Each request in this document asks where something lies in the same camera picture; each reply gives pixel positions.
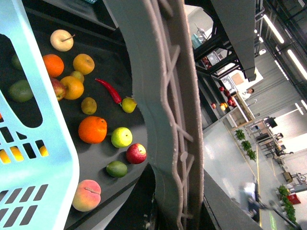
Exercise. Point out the light teal plastic basket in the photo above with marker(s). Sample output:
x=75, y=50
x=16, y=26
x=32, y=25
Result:
x=36, y=193

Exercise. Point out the yellow lemon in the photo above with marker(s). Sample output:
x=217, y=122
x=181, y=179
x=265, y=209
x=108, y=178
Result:
x=5, y=158

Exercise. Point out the black fruit display shelf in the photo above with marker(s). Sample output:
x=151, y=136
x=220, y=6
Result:
x=218, y=212

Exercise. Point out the yellow-green pear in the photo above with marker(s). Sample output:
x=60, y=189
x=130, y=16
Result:
x=128, y=105

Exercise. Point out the green apple front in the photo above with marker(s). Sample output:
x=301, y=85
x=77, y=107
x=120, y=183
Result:
x=121, y=137

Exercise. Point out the red chili pepper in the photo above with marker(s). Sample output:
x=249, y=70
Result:
x=112, y=91

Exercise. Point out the red apple near edge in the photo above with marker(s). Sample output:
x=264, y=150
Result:
x=136, y=153

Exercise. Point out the large orange right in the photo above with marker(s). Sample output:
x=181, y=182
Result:
x=92, y=130

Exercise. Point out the brown kiwi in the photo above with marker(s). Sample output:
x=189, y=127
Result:
x=88, y=106

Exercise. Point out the green avocado near edge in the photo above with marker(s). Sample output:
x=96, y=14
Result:
x=117, y=169

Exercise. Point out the yellow orange apple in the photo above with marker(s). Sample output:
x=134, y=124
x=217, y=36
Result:
x=74, y=87

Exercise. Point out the yellow apple right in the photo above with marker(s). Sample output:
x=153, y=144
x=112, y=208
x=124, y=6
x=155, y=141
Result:
x=83, y=63

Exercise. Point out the small yellow-green fruit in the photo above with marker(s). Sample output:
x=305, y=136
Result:
x=78, y=75

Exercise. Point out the red apple front tray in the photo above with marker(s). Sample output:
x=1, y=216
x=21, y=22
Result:
x=59, y=88

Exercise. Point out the pink peach front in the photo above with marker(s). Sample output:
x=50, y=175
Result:
x=87, y=196

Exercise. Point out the orange near yellow apples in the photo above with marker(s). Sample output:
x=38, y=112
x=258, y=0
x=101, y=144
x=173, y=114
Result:
x=54, y=65

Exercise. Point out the white pear with stem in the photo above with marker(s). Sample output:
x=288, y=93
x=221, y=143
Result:
x=62, y=40

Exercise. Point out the green lime lower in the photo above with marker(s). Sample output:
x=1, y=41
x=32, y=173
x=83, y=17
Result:
x=21, y=91

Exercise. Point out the green lime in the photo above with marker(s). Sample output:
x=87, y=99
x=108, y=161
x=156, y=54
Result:
x=21, y=91
x=16, y=63

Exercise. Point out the green lime upper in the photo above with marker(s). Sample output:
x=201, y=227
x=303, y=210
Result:
x=16, y=63

